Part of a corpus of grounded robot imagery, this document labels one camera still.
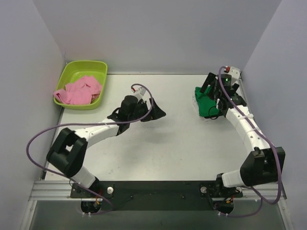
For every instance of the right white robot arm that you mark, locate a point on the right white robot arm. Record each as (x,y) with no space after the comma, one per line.
(264,162)

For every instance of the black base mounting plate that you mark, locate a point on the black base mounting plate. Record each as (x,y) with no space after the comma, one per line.
(167,195)

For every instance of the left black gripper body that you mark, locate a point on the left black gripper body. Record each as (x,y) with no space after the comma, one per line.
(148,110)

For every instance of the green plastic basin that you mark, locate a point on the green plastic basin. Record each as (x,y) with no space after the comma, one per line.
(77,69)

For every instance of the aluminium frame rail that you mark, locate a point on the aluminium frame rail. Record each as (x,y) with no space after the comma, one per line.
(56,190)

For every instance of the green t shirt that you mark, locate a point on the green t shirt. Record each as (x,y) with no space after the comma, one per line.
(213,111)

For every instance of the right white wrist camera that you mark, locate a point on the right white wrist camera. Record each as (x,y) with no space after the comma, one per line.
(234,72)

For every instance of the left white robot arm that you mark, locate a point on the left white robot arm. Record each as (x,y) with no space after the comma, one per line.
(68,150)

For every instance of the white t shirt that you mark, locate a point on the white t shirt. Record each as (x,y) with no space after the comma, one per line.
(195,101)

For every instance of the pink t shirt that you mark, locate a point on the pink t shirt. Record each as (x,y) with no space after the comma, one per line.
(81,92)

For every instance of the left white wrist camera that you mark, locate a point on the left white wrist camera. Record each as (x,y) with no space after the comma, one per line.
(139,93)

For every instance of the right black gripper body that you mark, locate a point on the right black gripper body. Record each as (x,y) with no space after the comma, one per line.
(210,84)

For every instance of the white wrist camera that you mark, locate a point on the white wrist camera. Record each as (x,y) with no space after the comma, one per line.
(234,72)
(139,93)

